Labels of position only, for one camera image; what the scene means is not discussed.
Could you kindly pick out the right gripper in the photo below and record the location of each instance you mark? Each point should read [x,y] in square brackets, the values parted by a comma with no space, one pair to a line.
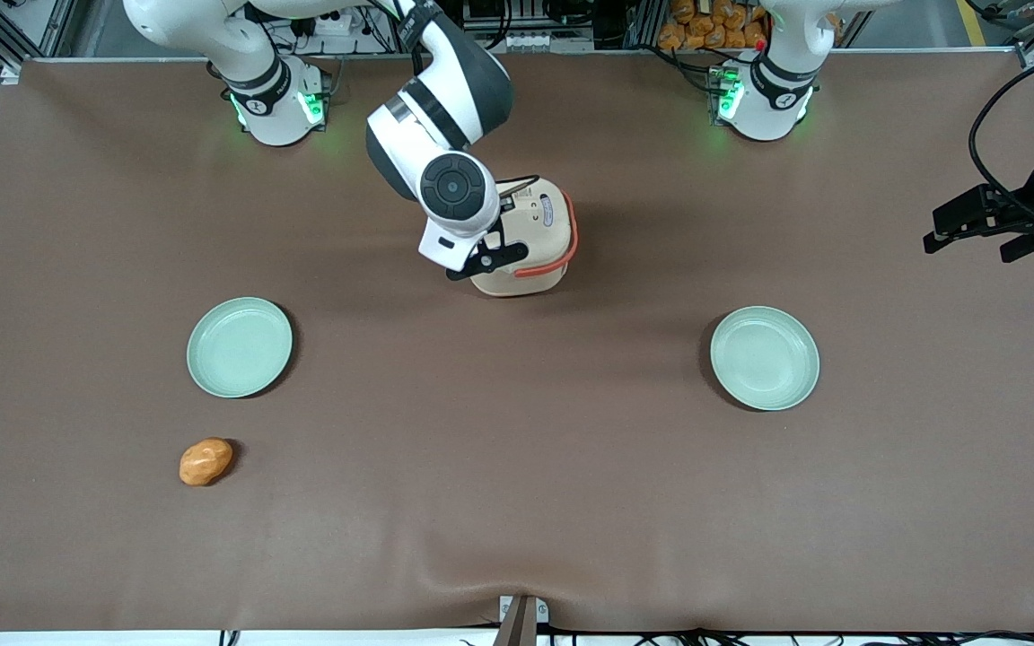
[498,224]

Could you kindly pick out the pile of orange bread rolls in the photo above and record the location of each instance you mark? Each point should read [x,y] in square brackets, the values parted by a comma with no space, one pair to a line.
[714,25]

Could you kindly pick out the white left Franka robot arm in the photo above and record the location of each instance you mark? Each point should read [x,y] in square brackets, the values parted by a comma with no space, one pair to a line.
[773,85]

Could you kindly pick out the brown table mat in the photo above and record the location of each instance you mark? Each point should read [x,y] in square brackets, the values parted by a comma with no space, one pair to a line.
[517,484]

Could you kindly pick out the aluminium frame rail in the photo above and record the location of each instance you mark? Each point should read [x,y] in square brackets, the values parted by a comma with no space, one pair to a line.
[571,54]

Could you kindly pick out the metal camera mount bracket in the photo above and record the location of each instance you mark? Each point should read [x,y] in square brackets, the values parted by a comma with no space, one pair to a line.
[522,621]

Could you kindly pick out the white power strip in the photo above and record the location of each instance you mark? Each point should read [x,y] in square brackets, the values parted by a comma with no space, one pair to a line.
[330,23]

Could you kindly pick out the pale green round plate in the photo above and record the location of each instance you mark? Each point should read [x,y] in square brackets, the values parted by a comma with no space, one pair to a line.
[765,358]
[240,347]

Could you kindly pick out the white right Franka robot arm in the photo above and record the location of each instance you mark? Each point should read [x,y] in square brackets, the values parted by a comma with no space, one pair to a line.
[445,108]

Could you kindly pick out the orange-brown bread roll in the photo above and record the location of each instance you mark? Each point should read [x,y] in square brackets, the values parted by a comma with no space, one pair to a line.
[205,461]

